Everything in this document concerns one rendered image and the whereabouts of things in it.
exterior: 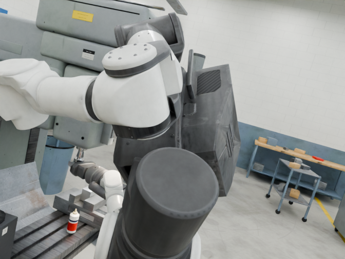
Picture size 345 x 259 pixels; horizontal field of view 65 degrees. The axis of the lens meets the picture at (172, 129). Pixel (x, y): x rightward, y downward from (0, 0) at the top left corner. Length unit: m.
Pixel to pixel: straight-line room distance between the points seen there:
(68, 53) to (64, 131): 0.31
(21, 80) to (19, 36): 0.85
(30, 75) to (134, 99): 0.19
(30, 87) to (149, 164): 0.24
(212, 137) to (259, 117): 7.00
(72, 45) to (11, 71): 0.66
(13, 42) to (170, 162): 1.09
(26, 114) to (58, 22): 0.68
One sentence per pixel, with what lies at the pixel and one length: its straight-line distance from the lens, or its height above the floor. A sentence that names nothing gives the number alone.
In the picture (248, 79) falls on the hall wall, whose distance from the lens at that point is 7.56.
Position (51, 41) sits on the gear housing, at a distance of 1.21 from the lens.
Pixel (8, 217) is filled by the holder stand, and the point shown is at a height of 1.09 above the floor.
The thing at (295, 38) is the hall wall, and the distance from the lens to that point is 7.78.
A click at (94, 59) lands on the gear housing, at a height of 1.67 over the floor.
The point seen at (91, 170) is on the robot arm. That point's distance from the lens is 1.17.
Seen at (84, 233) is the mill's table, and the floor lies 0.90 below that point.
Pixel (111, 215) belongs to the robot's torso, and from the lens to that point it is 0.51.
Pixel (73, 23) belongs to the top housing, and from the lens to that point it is 1.15.
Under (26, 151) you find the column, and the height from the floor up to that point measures 1.13.
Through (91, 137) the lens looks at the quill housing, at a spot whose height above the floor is 1.37.
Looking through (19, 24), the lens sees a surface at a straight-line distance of 1.35.
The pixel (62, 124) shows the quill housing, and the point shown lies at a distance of 1.18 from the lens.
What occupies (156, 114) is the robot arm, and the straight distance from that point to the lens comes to 0.40.
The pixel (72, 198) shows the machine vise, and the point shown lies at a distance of 1.46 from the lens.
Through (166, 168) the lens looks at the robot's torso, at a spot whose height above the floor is 1.54.
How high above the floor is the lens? 1.65
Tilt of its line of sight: 9 degrees down
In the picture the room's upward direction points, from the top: 15 degrees clockwise
